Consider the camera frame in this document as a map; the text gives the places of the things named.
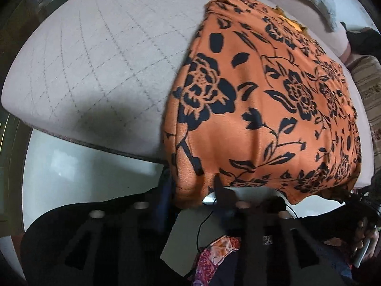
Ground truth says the dark cloth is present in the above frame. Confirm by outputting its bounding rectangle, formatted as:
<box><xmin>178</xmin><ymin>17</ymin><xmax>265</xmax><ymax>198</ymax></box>
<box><xmin>339</xmin><ymin>21</ymin><xmax>381</xmax><ymax>58</ymax></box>

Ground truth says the person's colourful floral clothing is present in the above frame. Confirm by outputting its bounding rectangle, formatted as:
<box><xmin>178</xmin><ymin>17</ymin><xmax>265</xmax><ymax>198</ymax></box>
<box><xmin>192</xmin><ymin>235</ymin><xmax>242</xmax><ymax>286</ymax></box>

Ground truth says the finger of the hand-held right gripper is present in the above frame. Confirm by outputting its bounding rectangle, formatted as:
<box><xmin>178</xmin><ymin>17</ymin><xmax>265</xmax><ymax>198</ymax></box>
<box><xmin>326</xmin><ymin>185</ymin><xmax>359</xmax><ymax>204</ymax></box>

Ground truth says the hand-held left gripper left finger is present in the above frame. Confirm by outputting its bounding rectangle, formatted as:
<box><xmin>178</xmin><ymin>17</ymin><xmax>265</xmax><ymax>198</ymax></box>
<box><xmin>63</xmin><ymin>169</ymin><xmax>175</xmax><ymax>286</ymax></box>

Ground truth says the orange black floral garment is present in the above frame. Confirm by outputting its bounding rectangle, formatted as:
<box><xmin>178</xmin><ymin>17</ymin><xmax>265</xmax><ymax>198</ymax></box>
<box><xmin>161</xmin><ymin>0</ymin><xmax>362</xmax><ymax>209</ymax></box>

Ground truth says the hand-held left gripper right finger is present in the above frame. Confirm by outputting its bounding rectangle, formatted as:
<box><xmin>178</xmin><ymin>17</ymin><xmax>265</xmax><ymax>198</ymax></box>
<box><xmin>213</xmin><ymin>174</ymin><xmax>323</xmax><ymax>286</ymax></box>

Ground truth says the person's right hand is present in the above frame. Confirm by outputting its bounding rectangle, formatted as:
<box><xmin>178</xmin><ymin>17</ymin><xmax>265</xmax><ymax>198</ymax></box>
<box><xmin>351</xmin><ymin>217</ymin><xmax>380</xmax><ymax>261</ymax></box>

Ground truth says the striped brown cushion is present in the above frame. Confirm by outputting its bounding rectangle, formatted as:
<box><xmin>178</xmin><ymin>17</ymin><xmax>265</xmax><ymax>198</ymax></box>
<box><xmin>349</xmin><ymin>55</ymin><xmax>381</xmax><ymax>155</ymax></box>

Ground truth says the pink bed sheet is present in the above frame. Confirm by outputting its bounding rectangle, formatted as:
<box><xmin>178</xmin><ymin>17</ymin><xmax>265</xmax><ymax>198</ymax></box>
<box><xmin>238</xmin><ymin>0</ymin><xmax>353</xmax><ymax>66</ymax></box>

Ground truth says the black cable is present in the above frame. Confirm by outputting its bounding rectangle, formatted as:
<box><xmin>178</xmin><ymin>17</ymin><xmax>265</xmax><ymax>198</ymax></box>
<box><xmin>195</xmin><ymin>204</ymin><xmax>298</xmax><ymax>252</ymax></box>

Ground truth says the beige quilted mattress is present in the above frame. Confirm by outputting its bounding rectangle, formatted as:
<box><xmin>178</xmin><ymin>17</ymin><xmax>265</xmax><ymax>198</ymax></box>
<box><xmin>1</xmin><ymin>0</ymin><xmax>381</xmax><ymax>192</ymax></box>

